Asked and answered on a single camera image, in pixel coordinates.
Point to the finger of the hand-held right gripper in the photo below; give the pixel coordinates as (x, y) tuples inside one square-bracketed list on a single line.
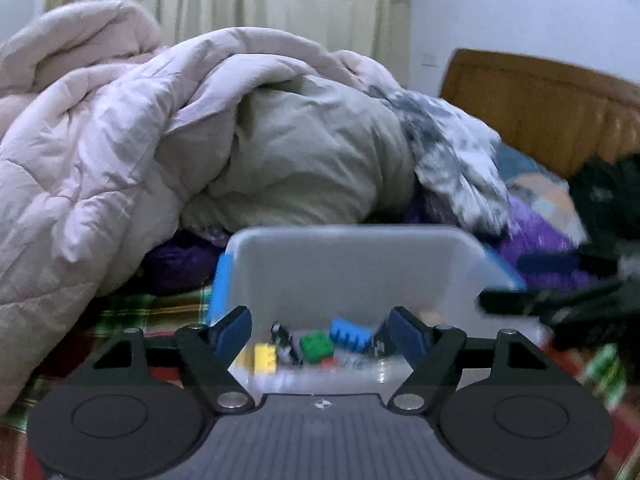
[(520, 302), (560, 263)]

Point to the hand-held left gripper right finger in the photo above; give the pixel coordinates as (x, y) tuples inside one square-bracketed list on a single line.
[(405, 334)]

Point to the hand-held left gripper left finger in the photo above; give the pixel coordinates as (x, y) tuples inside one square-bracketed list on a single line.
[(232, 331)]

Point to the yellow toy brick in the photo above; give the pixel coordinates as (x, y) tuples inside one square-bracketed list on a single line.
[(265, 357)]

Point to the blue toy brick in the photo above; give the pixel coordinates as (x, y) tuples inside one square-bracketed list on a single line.
[(350, 335)]

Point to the green toy brick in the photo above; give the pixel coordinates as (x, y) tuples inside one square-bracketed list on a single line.
[(316, 346)]

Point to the translucent white plastic container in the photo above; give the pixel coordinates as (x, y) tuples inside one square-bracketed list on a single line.
[(340, 270)]

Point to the purple fleece blanket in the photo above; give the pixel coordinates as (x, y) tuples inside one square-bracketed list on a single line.
[(535, 240)]

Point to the blue and orange cushion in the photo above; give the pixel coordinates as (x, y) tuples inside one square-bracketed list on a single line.
[(540, 185)]

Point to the dark purple cloth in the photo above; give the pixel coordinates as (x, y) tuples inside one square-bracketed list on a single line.
[(175, 265)]

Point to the plaid blanket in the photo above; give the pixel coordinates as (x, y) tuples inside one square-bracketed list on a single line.
[(135, 310)]

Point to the grey floral pillow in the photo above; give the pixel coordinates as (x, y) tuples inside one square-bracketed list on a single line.
[(450, 160)]

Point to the wooden headboard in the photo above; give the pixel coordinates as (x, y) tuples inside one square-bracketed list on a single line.
[(540, 105)]

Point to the beige duvet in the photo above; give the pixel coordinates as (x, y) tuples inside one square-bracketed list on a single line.
[(310, 160)]

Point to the pink quilt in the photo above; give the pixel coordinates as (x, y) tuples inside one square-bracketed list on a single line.
[(90, 160)]

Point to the beige curtain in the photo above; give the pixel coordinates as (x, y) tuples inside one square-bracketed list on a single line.
[(250, 0)]

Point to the white wall socket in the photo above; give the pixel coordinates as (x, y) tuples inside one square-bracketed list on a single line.
[(430, 60)]

